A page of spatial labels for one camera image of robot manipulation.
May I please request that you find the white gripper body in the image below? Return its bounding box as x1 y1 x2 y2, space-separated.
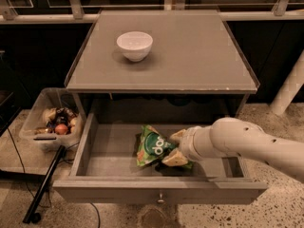
179 126 213 162

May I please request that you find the grey drawer cabinet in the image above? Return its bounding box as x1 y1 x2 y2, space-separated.
66 10 258 124

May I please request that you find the open grey top drawer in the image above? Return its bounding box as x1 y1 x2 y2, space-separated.
53 113 267 204

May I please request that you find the green rice chip bag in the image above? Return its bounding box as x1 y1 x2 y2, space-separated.
137 125 193 169

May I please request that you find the red apple in bin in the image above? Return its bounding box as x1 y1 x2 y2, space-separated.
55 123 68 135

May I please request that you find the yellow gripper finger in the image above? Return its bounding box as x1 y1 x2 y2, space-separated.
169 129 186 143
161 149 188 166

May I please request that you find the metal window railing frame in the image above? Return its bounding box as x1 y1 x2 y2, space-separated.
0 0 304 24

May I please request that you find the metal drawer knob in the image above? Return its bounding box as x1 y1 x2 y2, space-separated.
157 193 165 204

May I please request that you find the white ceramic bowl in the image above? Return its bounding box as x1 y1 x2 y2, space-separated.
116 31 153 62

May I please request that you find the white diagonal support post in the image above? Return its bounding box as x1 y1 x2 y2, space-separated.
270 50 304 115

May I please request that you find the black pole on floor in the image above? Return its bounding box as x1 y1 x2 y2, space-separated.
23 145 65 223

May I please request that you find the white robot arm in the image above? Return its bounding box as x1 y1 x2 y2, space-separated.
169 117 304 182

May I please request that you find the black floor cable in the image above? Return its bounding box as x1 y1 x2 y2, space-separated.
6 126 36 199

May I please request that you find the clear plastic storage bin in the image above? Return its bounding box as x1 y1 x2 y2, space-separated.
20 88 84 151

